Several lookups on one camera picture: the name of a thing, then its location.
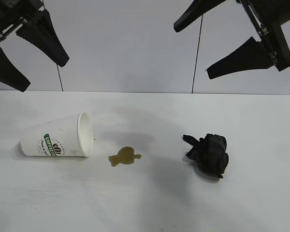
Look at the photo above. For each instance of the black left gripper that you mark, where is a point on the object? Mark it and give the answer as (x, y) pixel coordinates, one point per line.
(12, 14)

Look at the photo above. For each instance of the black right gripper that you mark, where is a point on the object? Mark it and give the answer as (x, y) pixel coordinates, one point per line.
(273, 21)

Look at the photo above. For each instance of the white paper coffee cup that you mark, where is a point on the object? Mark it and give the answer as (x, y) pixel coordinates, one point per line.
(50, 137)

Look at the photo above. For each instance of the black cloth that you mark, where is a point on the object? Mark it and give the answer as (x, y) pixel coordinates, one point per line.
(210, 154)

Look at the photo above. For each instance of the thin black wall strip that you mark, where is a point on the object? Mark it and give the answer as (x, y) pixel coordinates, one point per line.
(197, 53)
(60, 79)

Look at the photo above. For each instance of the brown coffee spill puddle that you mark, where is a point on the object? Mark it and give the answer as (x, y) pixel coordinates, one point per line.
(125, 155)

